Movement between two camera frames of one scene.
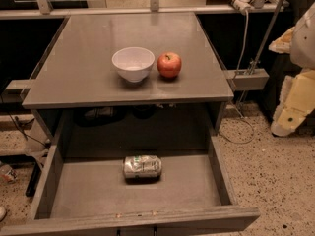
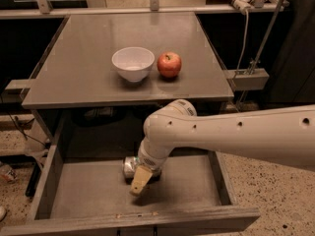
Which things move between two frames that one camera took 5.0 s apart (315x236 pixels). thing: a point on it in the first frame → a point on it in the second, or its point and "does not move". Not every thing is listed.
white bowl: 133,63 does not move
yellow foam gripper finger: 295,102 → 152,154
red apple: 169,65 does not move
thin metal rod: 269,29 does not move
